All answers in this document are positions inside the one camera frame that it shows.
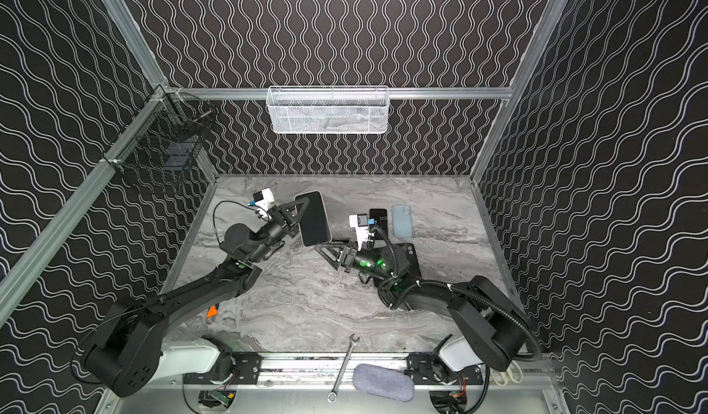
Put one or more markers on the white wire basket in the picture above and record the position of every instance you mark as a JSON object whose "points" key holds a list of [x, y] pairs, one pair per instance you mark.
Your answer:
{"points": [[322, 110]]}

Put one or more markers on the black phone case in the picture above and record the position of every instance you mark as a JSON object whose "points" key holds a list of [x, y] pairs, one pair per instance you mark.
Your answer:
{"points": [[407, 264]]}

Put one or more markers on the silver wrench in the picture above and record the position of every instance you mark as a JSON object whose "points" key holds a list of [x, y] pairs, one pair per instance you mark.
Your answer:
{"points": [[333, 394]]}

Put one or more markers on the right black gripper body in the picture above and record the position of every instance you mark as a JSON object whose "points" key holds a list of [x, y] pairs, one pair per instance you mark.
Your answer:
{"points": [[345, 256]]}

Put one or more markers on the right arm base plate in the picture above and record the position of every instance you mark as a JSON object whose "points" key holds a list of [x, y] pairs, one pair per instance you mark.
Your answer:
{"points": [[428, 370]]}

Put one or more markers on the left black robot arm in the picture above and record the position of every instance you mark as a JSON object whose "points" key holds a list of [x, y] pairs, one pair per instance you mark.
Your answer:
{"points": [[125, 350]]}

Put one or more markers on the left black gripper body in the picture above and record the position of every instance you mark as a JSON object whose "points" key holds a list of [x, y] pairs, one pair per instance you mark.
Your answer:
{"points": [[284, 217]]}

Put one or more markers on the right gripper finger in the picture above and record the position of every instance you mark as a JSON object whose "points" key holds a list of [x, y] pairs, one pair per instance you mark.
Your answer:
{"points": [[330, 253], [338, 243]]}

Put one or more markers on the orange handled adjustable wrench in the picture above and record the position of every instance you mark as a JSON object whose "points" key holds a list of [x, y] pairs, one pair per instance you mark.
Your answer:
{"points": [[212, 314]]}

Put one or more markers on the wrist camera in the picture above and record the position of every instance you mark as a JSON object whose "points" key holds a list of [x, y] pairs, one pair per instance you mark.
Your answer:
{"points": [[263, 201], [364, 227]]}

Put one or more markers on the black wire basket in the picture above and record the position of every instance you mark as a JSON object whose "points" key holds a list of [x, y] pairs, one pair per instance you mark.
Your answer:
{"points": [[162, 158]]}

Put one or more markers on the white scissors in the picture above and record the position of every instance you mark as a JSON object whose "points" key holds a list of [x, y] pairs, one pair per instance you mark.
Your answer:
{"points": [[512, 375]]}

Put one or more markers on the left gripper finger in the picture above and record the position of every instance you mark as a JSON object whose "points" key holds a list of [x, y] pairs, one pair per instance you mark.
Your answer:
{"points": [[292, 227], [295, 208]]}

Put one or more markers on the pale blue phone case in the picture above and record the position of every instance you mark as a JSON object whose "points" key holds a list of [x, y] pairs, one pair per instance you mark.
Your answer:
{"points": [[402, 221]]}

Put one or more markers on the grey cloth pad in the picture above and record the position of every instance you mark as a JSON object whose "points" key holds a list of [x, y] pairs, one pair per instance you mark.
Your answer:
{"points": [[383, 382]]}

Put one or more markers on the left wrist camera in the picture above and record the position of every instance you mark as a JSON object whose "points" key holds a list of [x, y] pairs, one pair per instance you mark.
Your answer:
{"points": [[263, 201]]}

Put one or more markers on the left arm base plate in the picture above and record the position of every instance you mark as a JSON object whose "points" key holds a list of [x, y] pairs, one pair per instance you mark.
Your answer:
{"points": [[238, 368]]}

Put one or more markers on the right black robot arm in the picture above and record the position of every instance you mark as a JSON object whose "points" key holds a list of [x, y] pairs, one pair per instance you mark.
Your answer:
{"points": [[490, 323]]}

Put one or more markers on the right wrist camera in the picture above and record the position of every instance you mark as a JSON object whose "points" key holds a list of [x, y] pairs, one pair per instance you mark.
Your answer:
{"points": [[364, 227]]}

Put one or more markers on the black phone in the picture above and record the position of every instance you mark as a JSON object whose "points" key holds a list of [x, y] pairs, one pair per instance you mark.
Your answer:
{"points": [[314, 225]]}

